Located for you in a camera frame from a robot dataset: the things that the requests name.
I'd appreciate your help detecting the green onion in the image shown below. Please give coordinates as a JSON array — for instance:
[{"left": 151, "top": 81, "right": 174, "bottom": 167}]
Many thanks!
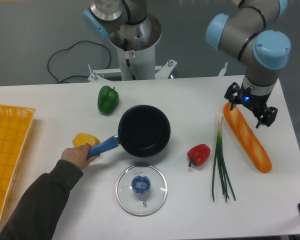
[{"left": 211, "top": 113, "right": 237, "bottom": 202}]

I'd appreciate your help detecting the black saucepan blue handle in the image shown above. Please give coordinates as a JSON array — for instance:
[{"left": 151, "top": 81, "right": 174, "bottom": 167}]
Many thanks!
[{"left": 87, "top": 104, "right": 171, "bottom": 158}]

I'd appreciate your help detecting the yellow wicker basket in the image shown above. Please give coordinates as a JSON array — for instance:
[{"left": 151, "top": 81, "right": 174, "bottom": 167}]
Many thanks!
[{"left": 0, "top": 104, "right": 36, "bottom": 221}]

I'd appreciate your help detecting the orange baguette bread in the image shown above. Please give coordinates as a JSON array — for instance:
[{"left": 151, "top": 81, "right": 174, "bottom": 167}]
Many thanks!
[{"left": 223, "top": 103, "right": 272, "bottom": 174}]

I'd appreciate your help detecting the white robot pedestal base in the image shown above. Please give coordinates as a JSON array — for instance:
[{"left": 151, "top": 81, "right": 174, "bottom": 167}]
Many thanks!
[{"left": 88, "top": 13, "right": 178, "bottom": 82}]

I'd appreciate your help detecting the black floor cable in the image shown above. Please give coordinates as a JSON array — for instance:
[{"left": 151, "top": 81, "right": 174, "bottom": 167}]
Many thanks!
[{"left": 47, "top": 40, "right": 112, "bottom": 84}]

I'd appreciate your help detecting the red bell pepper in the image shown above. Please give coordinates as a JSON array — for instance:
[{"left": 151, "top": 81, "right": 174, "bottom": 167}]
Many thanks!
[{"left": 187, "top": 144, "right": 211, "bottom": 167}]

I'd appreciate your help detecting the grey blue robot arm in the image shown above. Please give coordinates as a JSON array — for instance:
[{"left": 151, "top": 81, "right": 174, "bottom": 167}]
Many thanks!
[{"left": 83, "top": 0, "right": 291, "bottom": 126}]

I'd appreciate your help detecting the person's hand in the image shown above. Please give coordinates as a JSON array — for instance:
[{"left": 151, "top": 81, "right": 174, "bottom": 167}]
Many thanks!
[{"left": 60, "top": 143, "right": 100, "bottom": 170}]

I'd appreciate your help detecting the dark sleeved forearm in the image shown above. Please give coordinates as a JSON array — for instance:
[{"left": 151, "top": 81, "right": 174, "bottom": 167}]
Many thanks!
[{"left": 0, "top": 159, "right": 84, "bottom": 240}]

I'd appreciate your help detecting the green bell pepper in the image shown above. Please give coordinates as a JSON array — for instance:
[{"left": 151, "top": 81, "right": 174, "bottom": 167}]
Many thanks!
[{"left": 97, "top": 85, "right": 119, "bottom": 115}]

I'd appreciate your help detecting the glass lid blue knob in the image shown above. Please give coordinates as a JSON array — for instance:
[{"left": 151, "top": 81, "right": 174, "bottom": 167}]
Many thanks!
[{"left": 115, "top": 164, "right": 168, "bottom": 217}]

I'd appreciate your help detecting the yellow bell pepper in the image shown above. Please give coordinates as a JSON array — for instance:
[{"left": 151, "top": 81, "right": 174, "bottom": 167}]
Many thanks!
[{"left": 72, "top": 133, "right": 101, "bottom": 147}]

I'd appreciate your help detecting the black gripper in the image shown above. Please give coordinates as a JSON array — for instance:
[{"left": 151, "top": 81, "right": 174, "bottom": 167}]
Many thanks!
[{"left": 224, "top": 82, "right": 278, "bottom": 129}]

